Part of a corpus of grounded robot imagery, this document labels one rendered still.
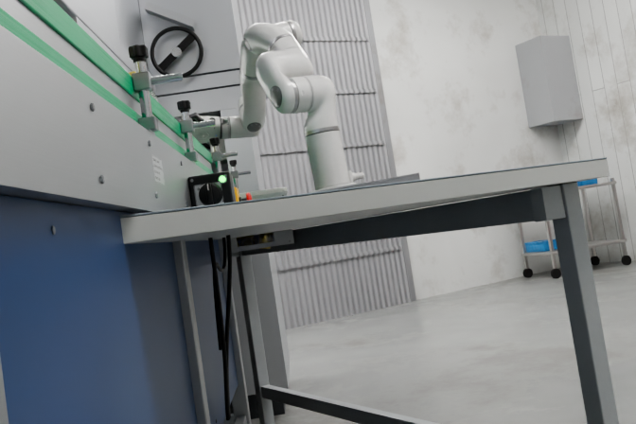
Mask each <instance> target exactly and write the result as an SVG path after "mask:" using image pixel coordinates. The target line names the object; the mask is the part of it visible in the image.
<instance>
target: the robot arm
mask: <svg viewBox="0 0 636 424"><path fill-rule="evenodd" d="M302 41H303V33H302V29H301V27H300V26H299V25H298V24H297V23H296V22H295V21H293V20H289V21H285V22H281V23H276V24H269V23H256V24H253V25H250V26H249V27H248V28H247V29H246V30H245V32H244V34H243V39H242V41H241V48H240V68H239V82H240V89H241V93H242V96H241V97H240V98H239V100H238V112H239V115H237V116H222V117H218V116H199V115H198V114H197V113H193V114H191V115H189V119H192V120H193V123H197V122H203V121H209V120H215V122H216V125H215V126H210V127H203V128H197V129H194V130H195V132H194V133H193V134H192V135H193V136H194V137H195V138H196V139H197V140H198V141H199V142H200V143H201V144H203V143H210V140H209V139H210V138H214V137H218V138H219V139H230V138H244V137H257V136H259V134H260V130H261V128H262V127H263V126H264V123H265V115H266V95H267V97H268V98H269V100H270V101H271V103H272V104H273V106H274V107H275V108H276V110H277V111H278V112H279V113H281V114H285V115H288V114H298V113H309V114H308V117H307V119H306V122H305V125H304V135H305V139H306V144H307V149H308V154H309V162H310V167H311V172H312V177H313V182H314V186H315V190H314V191H319V190H324V189H330V188H334V187H340V186H350V185H355V184H356V183H354V182H355V181H356V180H360V179H363V178H364V173H363V172H361V173H359V172H358V173H354V172H352V171H351V170H350V171H348V170H347V165H346V161H345V153H344V148H343V143H342V138H341V134H340V129H339V124H338V118H337V112H336V92H335V86H334V84H333V82H332V80H331V79H329V78H328V77H325V76H320V75H313V66H312V63H311V61H310V59H309V57H308V56H307V54H306V53H305V51H304V50H303V48H302V47H301V43H302Z"/></svg>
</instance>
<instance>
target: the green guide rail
mask: <svg viewBox="0 0 636 424"><path fill-rule="evenodd" d="M0 25H1V26H2V27H4V28H5V29H7V30H8V31H9V32H11V33H12V34H14V35H15V36H16V37H18V38H19V39H21V40H22V41H23V42H25V43H26V44H28V45H29V46H31V47H32V48H34V49H35V50H36V51H38V52H39V53H41V54H42V55H43V56H45V57H46V58H48V59H49V60H50V61H52V62H54V63H55V64H56V65H58V66H59V67H60V68H61V69H62V70H64V71H65V72H67V73H68V74H69V75H71V76H72V77H74V78H75V79H76V80H78V81H80V82H81V83H82V84H84V85H85V86H87V87H88V88H90V89H91V90H92V91H94V92H95V93H97V94H98V95H99V96H101V97H103V98H104V99H105V100H107V101H108V102H110V103H111V104H112V105H114V106H115V107H116V108H117V109H118V110H120V111H121V112H123V113H124V114H125V115H127V116H129V117H130V118H131V119H133V120H134V121H136V122H137V123H138V118H142V115H141V107H140V100H139V94H137V93H136V92H135V91H134V90H133V80H132V76H131V75H130V74H129V73H128V72H127V71H126V70H125V69H124V68H123V67H122V66H120V65H119V64H118V63H117V62H116V61H115V60H114V59H113V58H112V57H111V56H110V55H109V54H108V53H107V52H106V51H105V50H104V49H103V48H102V47H101V46H100V45H99V44H98V43H97V42H96V41H95V40H94V39H93V38H92V37H91V36H90V35H88V34H87V33H86V32H85V31H84V30H83V29H82V28H81V27H80V26H79V25H78V24H77V23H76V22H75V21H74V20H73V19H72V18H71V17H70V16H69V15H68V14H67V13H66V12H65V11H64V10H63V9H62V8H61V7H60V6H59V5H57V4H56V3H55V2H54V1H53V0H0ZM150 103H151V109H152V116H154V117H156V118H157V120H158V127H159V131H158V132H155V135H156V136H157V137H158V138H160V139H161V140H163V141H164V142H165V143H167V144H168V145H170V146H171V147H172V148H174V149H175V150H177V151H178V152H180V153H181V154H182V155H183V156H185V152H186V141H185V135H184V134H182V133H181V129H180V123H179V122H178V121H177V120H176V119H175V118H174V117H173V116H172V115H171V114H170V113H169V112H168V111H167V110H166V109H165V108H164V107H163V106H162V105H161V104H160V103H159V102H158V101H157V100H156V99H155V98H154V97H152V96H150ZM192 139H193V146H194V151H196V152H197V153H198V159H199V161H198V162H195V163H196V165H197V166H198V167H200V168H202V169H203V170H204V171H206V172H207V173H209V174H211V173H214V172H213V171H212V167H211V164H212V158H211V153H210V152H209V151H208V150H207V149H206V148H205V147H204V146H203V145H202V144H201V143H200V142H199V141H198V140H197V139H196V138H195V137H194V136H193V135H192Z"/></svg>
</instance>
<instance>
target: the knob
mask: <svg viewBox="0 0 636 424"><path fill-rule="evenodd" d="M199 198H200V201H201V202H202V203H203V204H204V205H210V204H218V203H220V201H221V199H222V190H221V188H220V187H219V186H218V185H217V184H214V183H205V185H203V186H202V187H201V189H200V191H199Z"/></svg>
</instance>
